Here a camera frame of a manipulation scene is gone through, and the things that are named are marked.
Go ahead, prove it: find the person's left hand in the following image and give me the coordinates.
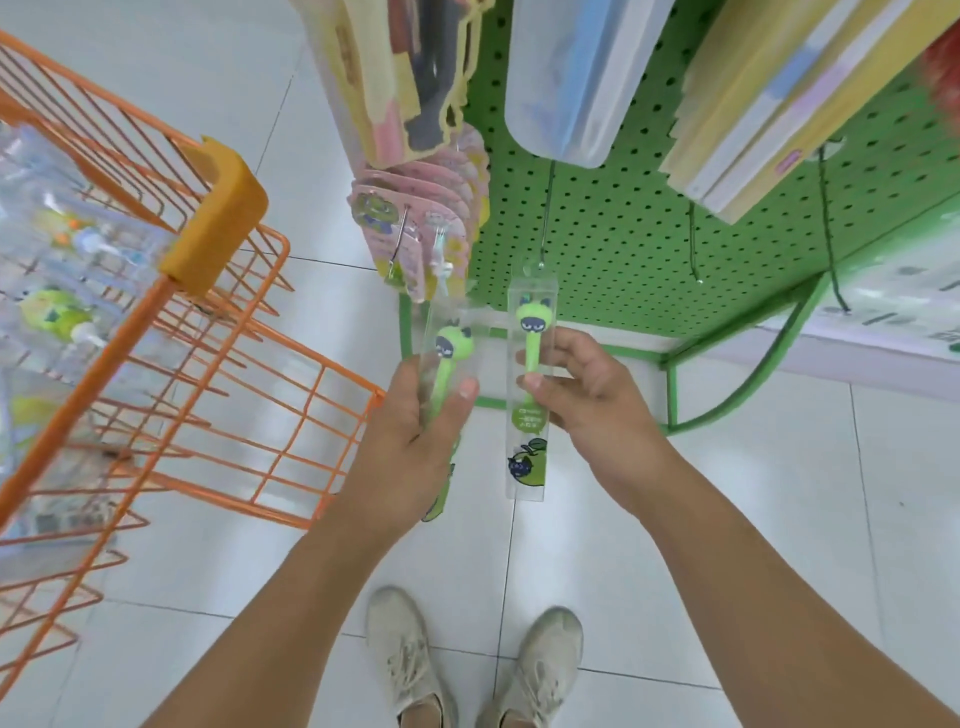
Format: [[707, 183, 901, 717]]
[[341, 356, 481, 545]]

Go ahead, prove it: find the person's right hand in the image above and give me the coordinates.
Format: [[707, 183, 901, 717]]
[[516, 327, 680, 519]]

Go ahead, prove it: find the green pen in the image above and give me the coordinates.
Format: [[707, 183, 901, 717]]
[[505, 273, 561, 503], [416, 298, 490, 524]]

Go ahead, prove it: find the person's right forearm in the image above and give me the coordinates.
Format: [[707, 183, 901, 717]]
[[626, 450, 960, 728]]

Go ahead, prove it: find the person's left forearm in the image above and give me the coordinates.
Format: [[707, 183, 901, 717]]
[[141, 510, 421, 728]]

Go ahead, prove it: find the metal pegboard hook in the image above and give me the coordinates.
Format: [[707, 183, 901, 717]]
[[687, 201, 705, 286], [537, 159, 558, 273], [816, 144, 852, 316]]

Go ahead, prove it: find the green pegboard panel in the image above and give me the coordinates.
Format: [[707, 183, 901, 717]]
[[459, 0, 960, 340]]

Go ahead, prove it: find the row of pink hanging packets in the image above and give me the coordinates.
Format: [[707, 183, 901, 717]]
[[347, 123, 492, 305]]

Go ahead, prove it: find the person's left white shoe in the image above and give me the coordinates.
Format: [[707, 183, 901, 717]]
[[364, 585, 459, 728]]

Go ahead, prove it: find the person's white shoe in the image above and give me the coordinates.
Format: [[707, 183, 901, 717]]
[[475, 606, 585, 728], [364, 585, 459, 728]]

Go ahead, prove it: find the person's right white shoe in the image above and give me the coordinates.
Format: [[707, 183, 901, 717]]
[[475, 606, 585, 728]]

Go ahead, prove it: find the clear blue pencil case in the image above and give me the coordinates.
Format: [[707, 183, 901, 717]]
[[503, 0, 676, 171]]

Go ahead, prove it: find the yellow hanging stationery packet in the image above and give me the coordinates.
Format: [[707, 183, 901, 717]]
[[291, 0, 496, 171]]

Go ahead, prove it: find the white shelf with purple edge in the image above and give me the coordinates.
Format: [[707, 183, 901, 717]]
[[701, 193, 960, 406]]

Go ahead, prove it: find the stack of yellow notebooks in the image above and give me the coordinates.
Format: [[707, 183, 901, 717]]
[[658, 0, 960, 226]]

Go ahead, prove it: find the pile of clear toy packets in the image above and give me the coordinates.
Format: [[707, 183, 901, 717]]
[[0, 122, 175, 560]]

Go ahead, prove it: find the red packet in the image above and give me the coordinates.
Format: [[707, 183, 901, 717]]
[[921, 22, 960, 138]]

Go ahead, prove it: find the green metal rack frame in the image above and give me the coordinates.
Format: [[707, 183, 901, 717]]
[[397, 271, 835, 438]]

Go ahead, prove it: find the orange wire shopping cart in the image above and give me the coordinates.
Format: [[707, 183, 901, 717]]
[[0, 30, 386, 680]]

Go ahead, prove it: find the yellow plastic cart handle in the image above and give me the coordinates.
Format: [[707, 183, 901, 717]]
[[158, 136, 270, 298]]

